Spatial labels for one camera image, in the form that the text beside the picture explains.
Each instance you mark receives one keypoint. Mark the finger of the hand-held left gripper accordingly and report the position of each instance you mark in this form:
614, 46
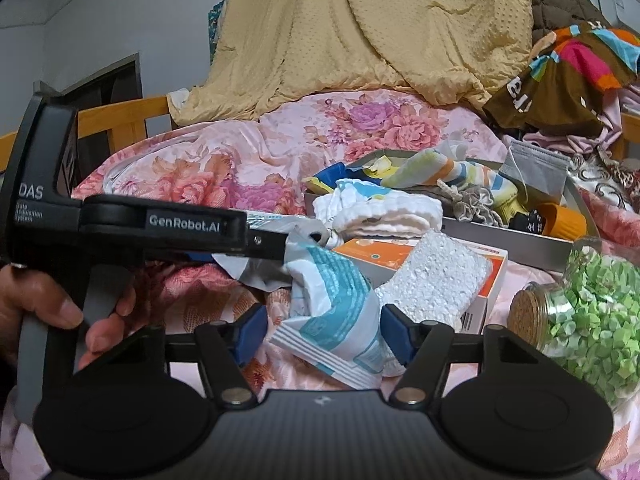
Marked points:
270, 246

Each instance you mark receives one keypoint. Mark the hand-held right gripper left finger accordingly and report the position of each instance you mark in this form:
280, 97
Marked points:
252, 332

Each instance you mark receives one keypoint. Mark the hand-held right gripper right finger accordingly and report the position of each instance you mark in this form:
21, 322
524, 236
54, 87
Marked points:
397, 335

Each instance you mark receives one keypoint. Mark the white and teal plastic packet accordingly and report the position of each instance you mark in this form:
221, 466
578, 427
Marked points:
335, 310

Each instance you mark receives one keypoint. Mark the grey metal tray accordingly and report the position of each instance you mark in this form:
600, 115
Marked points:
500, 245

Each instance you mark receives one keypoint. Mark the pastel striped sock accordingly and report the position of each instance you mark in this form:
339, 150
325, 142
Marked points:
440, 170

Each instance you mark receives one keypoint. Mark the yellow sock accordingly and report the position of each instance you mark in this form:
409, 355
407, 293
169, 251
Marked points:
512, 207

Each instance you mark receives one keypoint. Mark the orange cup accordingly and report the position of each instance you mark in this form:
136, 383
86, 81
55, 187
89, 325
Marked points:
562, 220

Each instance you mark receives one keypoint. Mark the grey face mask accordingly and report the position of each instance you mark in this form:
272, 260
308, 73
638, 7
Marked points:
537, 167

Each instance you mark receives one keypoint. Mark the person's left hand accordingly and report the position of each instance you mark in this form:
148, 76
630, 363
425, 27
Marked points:
45, 305

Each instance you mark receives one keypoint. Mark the grey cloth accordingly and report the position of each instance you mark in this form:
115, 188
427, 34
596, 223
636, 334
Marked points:
245, 272

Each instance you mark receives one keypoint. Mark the white sponge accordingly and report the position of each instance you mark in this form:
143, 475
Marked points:
435, 280

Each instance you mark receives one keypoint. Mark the orange and white box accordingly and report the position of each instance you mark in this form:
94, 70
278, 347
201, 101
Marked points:
370, 255

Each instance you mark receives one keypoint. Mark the cartoon printed cloth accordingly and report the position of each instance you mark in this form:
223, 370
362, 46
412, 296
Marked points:
327, 177

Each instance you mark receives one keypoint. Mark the white quilted towel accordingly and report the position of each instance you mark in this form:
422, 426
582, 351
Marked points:
380, 210

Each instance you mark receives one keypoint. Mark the dark door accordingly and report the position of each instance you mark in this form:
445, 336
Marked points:
105, 85

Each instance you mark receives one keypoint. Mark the small black object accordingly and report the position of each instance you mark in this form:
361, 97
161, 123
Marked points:
527, 222

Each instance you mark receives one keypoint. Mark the glass jar of green stars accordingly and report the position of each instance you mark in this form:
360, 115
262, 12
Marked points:
590, 310

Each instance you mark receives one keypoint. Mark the yellow quilt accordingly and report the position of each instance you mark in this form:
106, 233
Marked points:
350, 35

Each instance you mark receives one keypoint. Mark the brown colourful striped sweater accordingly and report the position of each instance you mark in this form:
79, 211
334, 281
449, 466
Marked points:
555, 95

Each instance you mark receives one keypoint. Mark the pink cloth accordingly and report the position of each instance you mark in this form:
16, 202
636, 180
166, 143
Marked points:
610, 125

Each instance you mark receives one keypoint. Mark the brown quilted jacket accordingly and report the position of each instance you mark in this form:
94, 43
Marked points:
555, 0

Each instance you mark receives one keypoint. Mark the white air conditioner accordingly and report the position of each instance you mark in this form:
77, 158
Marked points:
620, 5

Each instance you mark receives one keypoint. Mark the teal wall poster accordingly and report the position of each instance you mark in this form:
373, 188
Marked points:
216, 30

